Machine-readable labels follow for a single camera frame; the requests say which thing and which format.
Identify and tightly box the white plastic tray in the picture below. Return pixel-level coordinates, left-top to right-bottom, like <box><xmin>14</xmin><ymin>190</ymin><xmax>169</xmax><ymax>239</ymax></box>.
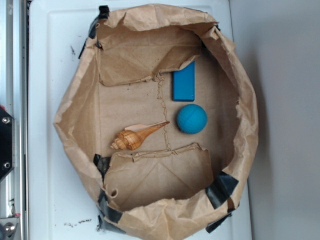
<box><xmin>26</xmin><ymin>0</ymin><xmax>253</xmax><ymax>240</ymax></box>

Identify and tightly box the blue rectangular block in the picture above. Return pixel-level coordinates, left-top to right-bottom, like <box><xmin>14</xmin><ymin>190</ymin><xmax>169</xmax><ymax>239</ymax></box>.
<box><xmin>172</xmin><ymin>61</ymin><xmax>195</xmax><ymax>102</ymax></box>

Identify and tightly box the black mounting plate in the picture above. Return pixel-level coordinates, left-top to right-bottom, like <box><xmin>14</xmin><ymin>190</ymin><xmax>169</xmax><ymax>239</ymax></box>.
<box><xmin>0</xmin><ymin>105</ymin><xmax>15</xmax><ymax>182</ymax></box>

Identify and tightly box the aluminium frame rail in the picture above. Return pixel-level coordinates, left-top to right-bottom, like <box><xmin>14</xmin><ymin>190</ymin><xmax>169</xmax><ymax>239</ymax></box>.
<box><xmin>0</xmin><ymin>0</ymin><xmax>28</xmax><ymax>240</ymax></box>

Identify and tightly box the brown spiral sea shell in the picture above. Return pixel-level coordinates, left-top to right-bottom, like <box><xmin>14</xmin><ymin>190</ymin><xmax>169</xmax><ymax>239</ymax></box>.
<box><xmin>110</xmin><ymin>121</ymin><xmax>170</xmax><ymax>151</ymax></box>

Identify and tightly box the blue ball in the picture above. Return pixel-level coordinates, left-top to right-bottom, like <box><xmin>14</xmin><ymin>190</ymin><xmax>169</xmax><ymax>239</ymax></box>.
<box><xmin>176</xmin><ymin>104</ymin><xmax>208</xmax><ymax>134</ymax></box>

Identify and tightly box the brown paper bag tray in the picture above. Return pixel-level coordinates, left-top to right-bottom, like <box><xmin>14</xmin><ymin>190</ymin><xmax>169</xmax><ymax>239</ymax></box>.
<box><xmin>54</xmin><ymin>4</ymin><xmax>259</xmax><ymax>240</ymax></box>

